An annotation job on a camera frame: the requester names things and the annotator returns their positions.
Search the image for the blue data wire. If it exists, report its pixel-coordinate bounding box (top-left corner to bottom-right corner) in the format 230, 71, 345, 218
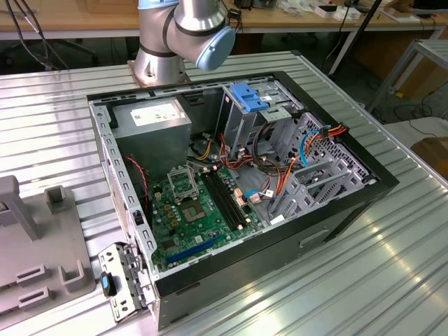
299, 129, 321, 169

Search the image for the grey disk bay cage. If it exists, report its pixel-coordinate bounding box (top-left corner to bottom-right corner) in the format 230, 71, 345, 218
267, 111, 381, 225

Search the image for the black RAM slot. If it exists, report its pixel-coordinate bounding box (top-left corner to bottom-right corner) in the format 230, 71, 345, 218
201, 171, 236, 232
211, 169, 248, 227

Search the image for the grey optical drive cage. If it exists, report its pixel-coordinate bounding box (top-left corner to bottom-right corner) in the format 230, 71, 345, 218
215, 78, 305, 158

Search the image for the metal socket cover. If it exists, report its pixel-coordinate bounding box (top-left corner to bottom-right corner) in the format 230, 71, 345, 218
167, 167, 200, 204

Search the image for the CPU socket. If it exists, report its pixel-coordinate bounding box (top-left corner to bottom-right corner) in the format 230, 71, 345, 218
180, 199, 207, 225

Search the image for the blue drive latch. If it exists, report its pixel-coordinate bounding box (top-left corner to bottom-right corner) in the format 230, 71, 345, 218
230, 83, 273, 113

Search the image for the green motherboard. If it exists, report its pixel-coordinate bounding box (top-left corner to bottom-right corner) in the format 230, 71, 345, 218
150, 167, 265, 272

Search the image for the grey power supply unit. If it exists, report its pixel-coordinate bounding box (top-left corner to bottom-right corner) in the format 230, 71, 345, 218
111, 97, 193, 183

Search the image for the blue expansion slot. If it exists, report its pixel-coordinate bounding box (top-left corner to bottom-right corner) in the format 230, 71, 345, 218
165, 233, 222, 266

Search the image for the black open PC case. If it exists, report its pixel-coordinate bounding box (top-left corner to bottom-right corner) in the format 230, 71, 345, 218
85, 69, 400, 332

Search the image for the white box black lid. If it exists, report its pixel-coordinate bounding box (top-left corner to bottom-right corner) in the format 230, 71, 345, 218
314, 3, 339, 18

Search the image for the white flat box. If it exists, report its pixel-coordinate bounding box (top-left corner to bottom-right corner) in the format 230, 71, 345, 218
334, 8, 361, 21

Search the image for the grey parts rack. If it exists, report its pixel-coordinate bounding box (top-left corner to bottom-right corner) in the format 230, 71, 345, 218
0, 174, 97, 316

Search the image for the long wooden desk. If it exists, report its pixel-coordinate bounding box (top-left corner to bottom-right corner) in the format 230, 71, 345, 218
0, 0, 448, 41

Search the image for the brown cardboard box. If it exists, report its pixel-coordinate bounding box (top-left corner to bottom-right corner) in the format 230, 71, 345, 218
409, 137, 448, 176

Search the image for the mixed red orange wire bundle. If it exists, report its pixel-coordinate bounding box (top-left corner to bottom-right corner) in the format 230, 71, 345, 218
187, 132, 281, 176

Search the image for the short light blue wire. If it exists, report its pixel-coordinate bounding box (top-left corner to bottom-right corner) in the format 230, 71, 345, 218
243, 188, 262, 204

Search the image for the thick black wire bundle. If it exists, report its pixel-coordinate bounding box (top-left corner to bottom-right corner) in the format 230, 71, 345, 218
253, 122, 277, 162

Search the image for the red black twisted wire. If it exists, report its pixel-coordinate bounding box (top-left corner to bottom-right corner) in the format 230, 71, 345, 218
124, 155, 151, 214

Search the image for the square brown base plate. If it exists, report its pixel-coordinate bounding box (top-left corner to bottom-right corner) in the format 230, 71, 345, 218
126, 59, 192, 88

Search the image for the blue black bracket latch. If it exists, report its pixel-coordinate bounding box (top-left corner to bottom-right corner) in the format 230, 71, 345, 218
100, 272, 118, 298

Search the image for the metal expansion slot bracket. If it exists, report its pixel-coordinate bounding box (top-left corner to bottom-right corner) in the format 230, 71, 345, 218
97, 241, 157, 323

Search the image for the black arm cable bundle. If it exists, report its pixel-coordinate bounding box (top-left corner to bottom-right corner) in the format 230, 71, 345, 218
6, 0, 69, 71

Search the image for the aluminium frame stand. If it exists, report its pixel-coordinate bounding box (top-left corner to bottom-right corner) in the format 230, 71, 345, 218
367, 38, 448, 113

